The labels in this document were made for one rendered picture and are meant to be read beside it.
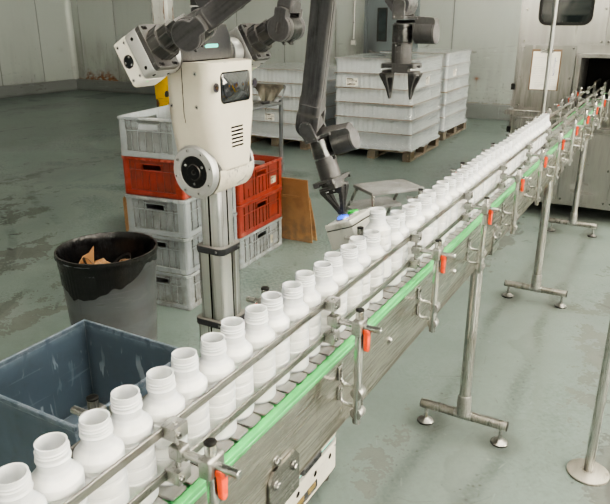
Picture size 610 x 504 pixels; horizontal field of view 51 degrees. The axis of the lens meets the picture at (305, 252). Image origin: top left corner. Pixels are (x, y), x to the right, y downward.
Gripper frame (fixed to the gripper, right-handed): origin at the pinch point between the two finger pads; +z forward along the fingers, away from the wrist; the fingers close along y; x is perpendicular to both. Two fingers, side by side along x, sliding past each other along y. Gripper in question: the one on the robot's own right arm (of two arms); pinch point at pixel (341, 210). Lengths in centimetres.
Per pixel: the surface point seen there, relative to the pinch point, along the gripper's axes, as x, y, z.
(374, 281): -16.4, -24.1, 13.8
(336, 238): 1.3, -4.3, 6.2
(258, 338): -18, -70, 7
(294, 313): -18, -59, 8
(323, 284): -18, -47, 6
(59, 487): -18, -111, 7
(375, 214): -18.2, -17.8, 0.1
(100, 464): -18, -105, 8
